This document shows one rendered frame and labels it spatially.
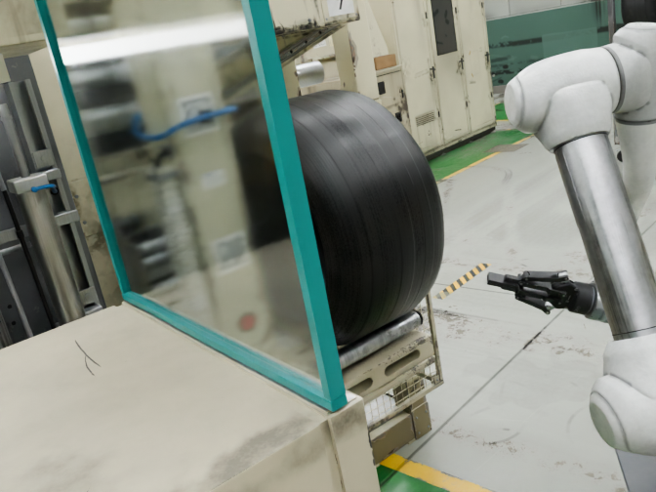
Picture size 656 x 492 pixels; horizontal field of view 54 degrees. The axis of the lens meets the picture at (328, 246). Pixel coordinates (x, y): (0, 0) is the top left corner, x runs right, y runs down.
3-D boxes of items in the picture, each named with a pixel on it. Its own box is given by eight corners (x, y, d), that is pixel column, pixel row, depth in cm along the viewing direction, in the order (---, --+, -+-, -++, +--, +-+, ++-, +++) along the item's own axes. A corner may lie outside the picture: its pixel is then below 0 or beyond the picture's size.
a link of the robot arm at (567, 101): (761, 445, 107) (635, 478, 106) (705, 434, 123) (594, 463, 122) (616, 26, 120) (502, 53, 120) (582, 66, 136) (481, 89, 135)
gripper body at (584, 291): (597, 298, 146) (557, 289, 147) (583, 323, 152) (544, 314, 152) (593, 275, 152) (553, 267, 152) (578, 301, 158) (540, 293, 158)
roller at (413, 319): (302, 364, 146) (304, 381, 148) (313, 372, 143) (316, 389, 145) (410, 307, 166) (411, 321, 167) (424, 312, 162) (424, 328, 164)
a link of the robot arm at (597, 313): (606, 331, 151) (581, 326, 151) (599, 305, 158) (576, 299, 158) (624, 305, 145) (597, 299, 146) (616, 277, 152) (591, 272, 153)
